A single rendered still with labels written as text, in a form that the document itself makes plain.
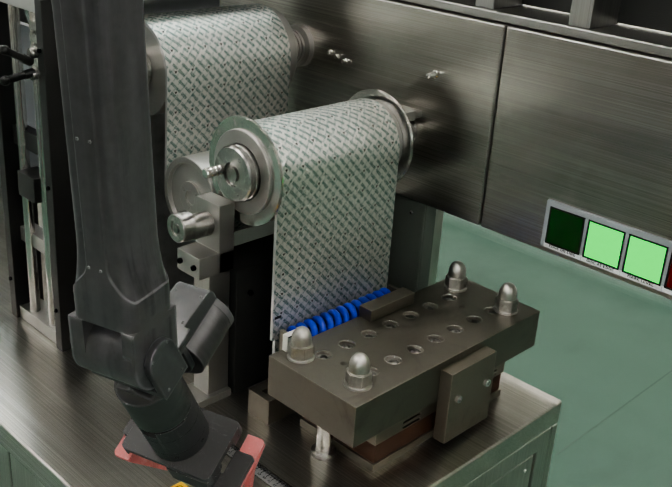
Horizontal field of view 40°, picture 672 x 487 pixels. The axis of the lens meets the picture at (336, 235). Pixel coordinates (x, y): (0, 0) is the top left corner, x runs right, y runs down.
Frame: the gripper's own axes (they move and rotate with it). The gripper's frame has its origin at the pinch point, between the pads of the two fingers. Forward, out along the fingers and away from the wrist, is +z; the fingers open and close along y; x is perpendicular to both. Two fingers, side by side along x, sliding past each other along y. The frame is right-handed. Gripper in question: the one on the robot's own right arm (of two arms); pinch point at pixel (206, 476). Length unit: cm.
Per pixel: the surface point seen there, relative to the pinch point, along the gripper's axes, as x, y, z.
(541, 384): -132, 7, 195
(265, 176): -37.7, 12.4, -2.9
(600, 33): -69, -22, -8
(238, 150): -38.9, 16.5, -5.4
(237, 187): -36.3, 16.4, -1.1
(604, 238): -53, -27, 13
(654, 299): -209, -16, 238
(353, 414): -17.9, -6.4, 13.4
